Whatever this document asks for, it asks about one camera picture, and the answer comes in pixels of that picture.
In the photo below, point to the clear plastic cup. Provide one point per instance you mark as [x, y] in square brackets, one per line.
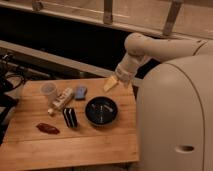
[49, 90]

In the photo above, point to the black equipment with cables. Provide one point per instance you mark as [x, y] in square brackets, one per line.
[8, 83]

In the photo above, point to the metal shelf rail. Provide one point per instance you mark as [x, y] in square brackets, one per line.
[34, 56]

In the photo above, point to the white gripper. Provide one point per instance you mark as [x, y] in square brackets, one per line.
[126, 70]

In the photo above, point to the black bowl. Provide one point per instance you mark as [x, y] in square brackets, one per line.
[101, 111]

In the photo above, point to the red chili pepper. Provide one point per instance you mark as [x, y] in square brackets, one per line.
[46, 128]

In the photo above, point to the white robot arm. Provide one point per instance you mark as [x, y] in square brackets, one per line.
[174, 102]

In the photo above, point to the black white striped eraser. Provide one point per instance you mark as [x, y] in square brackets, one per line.
[70, 117]

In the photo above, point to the white tube bottle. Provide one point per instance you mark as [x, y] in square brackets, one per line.
[58, 103]

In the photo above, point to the blue sponge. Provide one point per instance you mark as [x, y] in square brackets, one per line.
[80, 93]

